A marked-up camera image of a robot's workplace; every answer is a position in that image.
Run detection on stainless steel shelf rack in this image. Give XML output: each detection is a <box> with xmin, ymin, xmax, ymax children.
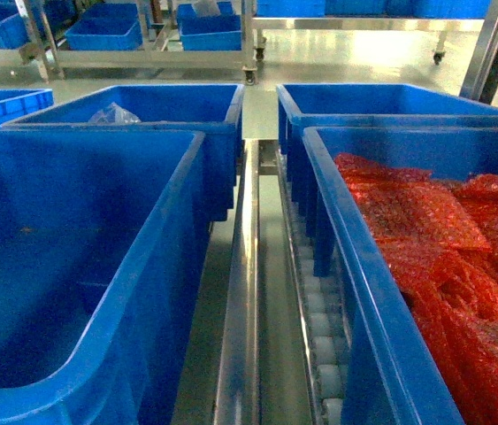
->
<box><xmin>172</xmin><ymin>85</ymin><xmax>348</xmax><ymax>424</ymax></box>

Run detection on empty blue bin near left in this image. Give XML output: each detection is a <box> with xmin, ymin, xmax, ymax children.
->
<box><xmin>0</xmin><ymin>129</ymin><xmax>210</xmax><ymax>424</ymax></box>

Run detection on clear plastic bag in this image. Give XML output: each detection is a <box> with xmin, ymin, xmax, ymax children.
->
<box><xmin>88</xmin><ymin>102</ymin><xmax>142</xmax><ymax>125</ymax></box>

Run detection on blue bin with red bags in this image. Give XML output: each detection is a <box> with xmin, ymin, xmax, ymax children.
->
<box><xmin>303</xmin><ymin>127</ymin><xmax>498</xmax><ymax>424</ymax></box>

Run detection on blue bin far right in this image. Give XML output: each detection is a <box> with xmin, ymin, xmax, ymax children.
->
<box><xmin>276</xmin><ymin>83</ymin><xmax>498</xmax><ymax>216</ymax></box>

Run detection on red bubble wrap bags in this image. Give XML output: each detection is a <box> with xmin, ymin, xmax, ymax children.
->
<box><xmin>334</xmin><ymin>153</ymin><xmax>498</xmax><ymax>424</ymax></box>

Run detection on blue bin with clear bag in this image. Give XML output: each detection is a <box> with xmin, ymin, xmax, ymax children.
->
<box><xmin>0</xmin><ymin>83</ymin><xmax>246</xmax><ymax>222</ymax></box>

